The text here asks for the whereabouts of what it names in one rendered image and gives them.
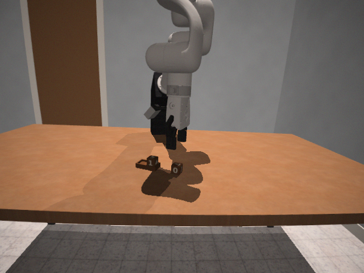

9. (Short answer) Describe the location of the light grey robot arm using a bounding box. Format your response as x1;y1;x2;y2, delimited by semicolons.
146;0;214;96

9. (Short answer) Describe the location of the brown wooden tray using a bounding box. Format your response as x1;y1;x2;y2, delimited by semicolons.
135;159;160;171

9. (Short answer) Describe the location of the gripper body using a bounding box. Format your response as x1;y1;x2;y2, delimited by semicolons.
166;95;191;130

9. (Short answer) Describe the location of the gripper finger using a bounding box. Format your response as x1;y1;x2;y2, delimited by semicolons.
164;115;177;150
177;127;187;142

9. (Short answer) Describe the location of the brown number cube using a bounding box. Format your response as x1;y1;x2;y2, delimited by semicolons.
171;162;183;175
147;155;158;166

